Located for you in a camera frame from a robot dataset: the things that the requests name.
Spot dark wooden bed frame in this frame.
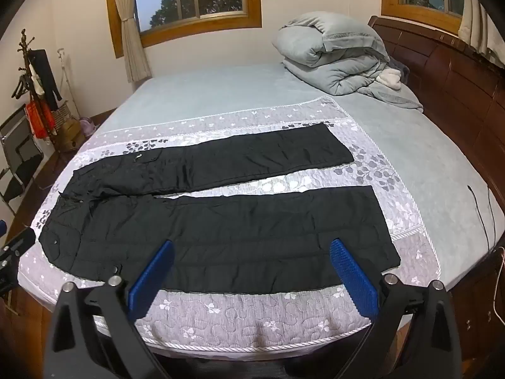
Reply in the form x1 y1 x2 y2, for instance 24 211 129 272
367 15 505 366

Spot brown bag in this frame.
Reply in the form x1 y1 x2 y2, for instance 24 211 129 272
53 118 85 151

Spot floral quilted bed mat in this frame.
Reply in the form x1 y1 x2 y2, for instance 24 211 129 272
18 95 440 353

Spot beige tied curtain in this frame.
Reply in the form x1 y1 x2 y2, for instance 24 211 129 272
110 0 152 83

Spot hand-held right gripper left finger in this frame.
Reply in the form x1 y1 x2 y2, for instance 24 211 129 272
43 240 175 379

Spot black cable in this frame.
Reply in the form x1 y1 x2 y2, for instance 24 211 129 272
466 185 496 254

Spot white fluffy cloth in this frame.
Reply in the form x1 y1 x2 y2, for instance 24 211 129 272
375 68 402 89

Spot white hanging cloth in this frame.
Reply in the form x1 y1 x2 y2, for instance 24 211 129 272
29 63 42 95

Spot black clothes hangers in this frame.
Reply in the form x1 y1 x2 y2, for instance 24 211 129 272
12 74 29 100

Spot white pole stand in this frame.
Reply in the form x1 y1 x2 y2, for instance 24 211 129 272
56 47 80 119

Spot grey sheeted mattress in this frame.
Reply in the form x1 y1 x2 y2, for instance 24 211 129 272
92 63 496 285

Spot white cable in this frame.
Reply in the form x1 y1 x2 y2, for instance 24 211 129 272
490 247 505 317

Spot white pleated curtain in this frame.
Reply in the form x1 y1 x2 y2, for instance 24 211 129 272
458 0 505 68

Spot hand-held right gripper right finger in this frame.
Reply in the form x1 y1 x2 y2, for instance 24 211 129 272
284 238 460 379

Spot red bag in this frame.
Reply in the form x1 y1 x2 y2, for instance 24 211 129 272
26 100 55 140

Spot black hanging garment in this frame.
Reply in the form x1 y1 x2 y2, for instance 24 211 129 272
28 49 63 105

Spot wooden coat rack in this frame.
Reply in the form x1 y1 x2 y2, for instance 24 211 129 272
12 28 64 159

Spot grey folded comforter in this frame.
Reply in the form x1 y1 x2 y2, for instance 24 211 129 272
272 12 425 113

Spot wire basket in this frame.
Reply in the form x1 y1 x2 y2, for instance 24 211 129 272
51 103 74 127

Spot black folding chair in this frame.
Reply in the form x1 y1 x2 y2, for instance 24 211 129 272
0 105 44 216

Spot black pants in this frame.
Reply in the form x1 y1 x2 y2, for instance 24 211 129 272
39 122 402 296

